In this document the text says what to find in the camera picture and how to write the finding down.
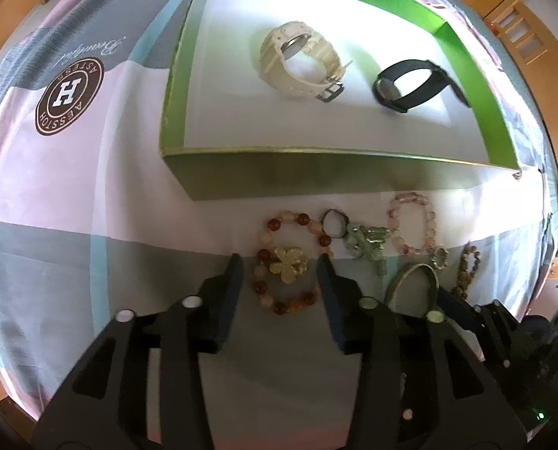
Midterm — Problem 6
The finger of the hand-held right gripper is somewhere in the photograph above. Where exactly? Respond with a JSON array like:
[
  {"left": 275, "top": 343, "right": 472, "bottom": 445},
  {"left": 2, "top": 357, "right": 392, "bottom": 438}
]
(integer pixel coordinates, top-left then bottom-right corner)
[{"left": 436, "top": 286, "right": 516, "bottom": 369}]

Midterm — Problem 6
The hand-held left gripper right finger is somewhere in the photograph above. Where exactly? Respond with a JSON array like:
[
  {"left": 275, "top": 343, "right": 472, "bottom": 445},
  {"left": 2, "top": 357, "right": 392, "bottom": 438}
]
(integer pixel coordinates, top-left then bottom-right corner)
[{"left": 317, "top": 254, "right": 528, "bottom": 450}]

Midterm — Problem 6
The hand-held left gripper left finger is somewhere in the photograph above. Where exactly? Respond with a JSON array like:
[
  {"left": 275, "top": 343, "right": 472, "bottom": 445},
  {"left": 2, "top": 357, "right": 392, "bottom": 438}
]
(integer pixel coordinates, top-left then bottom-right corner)
[{"left": 30, "top": 253, "right": 244, "bottom": 450}]

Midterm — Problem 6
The brown bead bracelet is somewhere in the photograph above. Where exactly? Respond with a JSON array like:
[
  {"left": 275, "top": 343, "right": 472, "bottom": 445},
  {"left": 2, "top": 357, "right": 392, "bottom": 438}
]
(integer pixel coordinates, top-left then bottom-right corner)
[{"left": 450, "top": 243, "right": 482, "bottom": 301}]

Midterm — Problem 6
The red and cream bead bracelet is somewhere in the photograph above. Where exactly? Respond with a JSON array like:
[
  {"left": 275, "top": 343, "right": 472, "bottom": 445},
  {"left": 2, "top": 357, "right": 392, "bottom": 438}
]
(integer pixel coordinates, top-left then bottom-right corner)
[{"left": 255, "top": 211, "right": 333, "bottom": 317}]

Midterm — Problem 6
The green jade charm bracelet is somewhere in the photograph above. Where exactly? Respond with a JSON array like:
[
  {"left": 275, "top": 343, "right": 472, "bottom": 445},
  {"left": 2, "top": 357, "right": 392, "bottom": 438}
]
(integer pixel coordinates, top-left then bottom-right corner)
[{"left": 344, "top": 222, "right": 394, "bottom": 276}]

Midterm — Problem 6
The dark thin ring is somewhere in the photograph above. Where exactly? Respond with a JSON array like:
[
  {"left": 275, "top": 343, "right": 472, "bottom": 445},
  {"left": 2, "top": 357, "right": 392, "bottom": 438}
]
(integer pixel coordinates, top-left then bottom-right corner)
[{"left": 321, "top": 208, "right": 350, "bottom": 240}]

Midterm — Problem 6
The green cardboard box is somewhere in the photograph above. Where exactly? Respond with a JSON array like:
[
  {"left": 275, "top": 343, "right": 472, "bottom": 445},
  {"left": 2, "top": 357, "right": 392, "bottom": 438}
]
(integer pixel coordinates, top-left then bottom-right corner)
[{"left": 159, "top": 0, "right": 523, "bottom": 202}]

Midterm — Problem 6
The pink bead bracelet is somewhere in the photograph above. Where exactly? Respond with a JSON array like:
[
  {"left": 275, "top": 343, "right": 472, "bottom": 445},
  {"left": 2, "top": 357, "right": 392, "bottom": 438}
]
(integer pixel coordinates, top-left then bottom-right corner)
[{"left": 386, "top": 192, "right": 438, "bottom": 258}]

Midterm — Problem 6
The pink grey patchwork bedsheet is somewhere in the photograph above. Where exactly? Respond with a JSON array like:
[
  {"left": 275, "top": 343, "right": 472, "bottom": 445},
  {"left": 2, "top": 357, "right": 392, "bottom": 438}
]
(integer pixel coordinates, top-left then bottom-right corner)
[{"left": 0, "top": 0, "right": 558, "bottom": 450}]

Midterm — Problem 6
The white wristwatch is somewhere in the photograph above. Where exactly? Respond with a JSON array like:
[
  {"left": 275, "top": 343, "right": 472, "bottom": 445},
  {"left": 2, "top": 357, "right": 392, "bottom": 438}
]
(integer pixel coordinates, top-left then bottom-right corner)
[{"left": 259, "top": 21, "right": 352, "bottom": 103}]

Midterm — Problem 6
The black wristwatch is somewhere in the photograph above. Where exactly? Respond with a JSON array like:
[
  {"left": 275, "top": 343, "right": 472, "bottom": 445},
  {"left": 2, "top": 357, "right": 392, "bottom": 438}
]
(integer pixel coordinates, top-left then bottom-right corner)
[{"left": 373, "top": 59, "right": 471, "bottom": 114}]

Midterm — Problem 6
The wooden cabinet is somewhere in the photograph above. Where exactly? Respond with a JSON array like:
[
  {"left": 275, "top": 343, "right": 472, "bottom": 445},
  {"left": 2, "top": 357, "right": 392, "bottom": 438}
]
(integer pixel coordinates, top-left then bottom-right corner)
[{"left": 452, "top": 0, "right": 558, "bottom": 160}]

